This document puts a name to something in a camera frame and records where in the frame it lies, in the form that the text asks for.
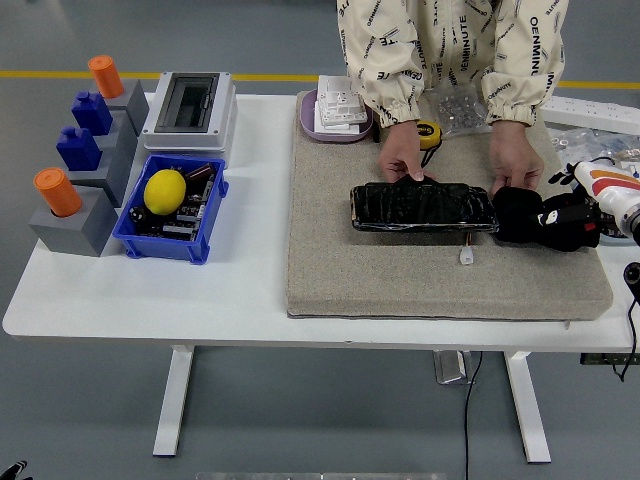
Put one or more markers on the person's right hand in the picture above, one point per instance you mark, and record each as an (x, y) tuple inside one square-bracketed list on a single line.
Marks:
[(401, 150)]

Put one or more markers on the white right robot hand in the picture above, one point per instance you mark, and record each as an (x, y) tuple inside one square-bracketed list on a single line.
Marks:
[(612, 190)]

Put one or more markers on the person's left hand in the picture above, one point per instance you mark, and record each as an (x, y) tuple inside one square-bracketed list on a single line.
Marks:
[(515, 155)]

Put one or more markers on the black-white left robot hand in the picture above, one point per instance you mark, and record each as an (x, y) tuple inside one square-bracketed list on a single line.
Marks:
[(11, 471)]

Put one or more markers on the black rag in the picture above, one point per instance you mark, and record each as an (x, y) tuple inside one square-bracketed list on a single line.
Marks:
[(515, 220)]

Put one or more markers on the person's right forearm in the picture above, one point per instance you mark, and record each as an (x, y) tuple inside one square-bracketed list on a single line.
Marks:
[(392, 95)]

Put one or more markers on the person's left forearm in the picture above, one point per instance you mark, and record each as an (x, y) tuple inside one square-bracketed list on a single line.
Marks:
[(520, 75)]

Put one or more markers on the yellow tape measure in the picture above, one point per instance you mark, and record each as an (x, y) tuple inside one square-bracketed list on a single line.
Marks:
[(430, 134)]

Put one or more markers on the brown circuit board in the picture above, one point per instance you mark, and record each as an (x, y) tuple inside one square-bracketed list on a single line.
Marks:
[(610, 226)]

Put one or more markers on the clear bag of washers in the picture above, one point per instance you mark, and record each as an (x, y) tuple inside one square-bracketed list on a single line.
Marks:
[(595, 142)]

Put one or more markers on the clear bag of screws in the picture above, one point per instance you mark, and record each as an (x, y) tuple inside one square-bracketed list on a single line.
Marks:
[(455, 112)]

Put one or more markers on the white power strip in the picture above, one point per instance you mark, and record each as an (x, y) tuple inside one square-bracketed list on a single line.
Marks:
[(595, 111)]

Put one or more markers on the purple tray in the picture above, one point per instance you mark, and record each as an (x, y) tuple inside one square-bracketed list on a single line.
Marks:
[(309, 120)]

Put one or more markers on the person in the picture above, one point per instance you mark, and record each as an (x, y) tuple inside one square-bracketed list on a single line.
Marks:
[(440, 35)]

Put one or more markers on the grey-brown mat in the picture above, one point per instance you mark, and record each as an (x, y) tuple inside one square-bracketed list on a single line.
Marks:
[(400, 280)]

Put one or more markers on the green circuit board strip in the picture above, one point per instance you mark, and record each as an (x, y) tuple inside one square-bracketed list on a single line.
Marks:
[(605, 359)]

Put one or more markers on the white table leg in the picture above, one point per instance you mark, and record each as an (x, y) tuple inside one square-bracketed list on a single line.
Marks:
[(527, 405), (172, 400)]

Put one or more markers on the silver metal control box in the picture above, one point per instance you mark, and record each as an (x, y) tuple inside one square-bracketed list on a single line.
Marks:
[(450, 367)]

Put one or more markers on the dark circuit board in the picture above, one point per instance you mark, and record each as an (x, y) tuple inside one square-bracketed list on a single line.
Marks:
[(185, 220)]

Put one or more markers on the yellow lemon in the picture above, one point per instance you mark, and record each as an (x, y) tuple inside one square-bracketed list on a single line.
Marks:
[(165, 192)]

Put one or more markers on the grey block holder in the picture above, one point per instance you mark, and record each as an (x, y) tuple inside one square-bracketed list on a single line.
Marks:
[(117, 175), (90, 227), (137, 102), (122, 135)]

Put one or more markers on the blue plastic bin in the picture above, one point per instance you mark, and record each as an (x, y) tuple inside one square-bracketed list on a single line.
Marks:
[(150, 247)]

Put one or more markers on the orange plastic cylinder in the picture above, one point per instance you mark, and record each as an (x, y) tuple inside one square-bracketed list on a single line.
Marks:
[(106, 77), (57, 192)]

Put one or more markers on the blue plastic block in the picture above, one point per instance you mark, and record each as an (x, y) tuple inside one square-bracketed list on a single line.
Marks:
[(92, 115), (80, 150)]

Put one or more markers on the white wall socket plate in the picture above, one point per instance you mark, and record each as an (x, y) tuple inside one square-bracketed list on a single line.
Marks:
[(337, 86), (342, 129), (340, 112)]

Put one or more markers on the grey electrical enclosure box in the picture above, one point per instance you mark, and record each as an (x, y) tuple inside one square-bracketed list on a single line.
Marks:
[(225, 120)]

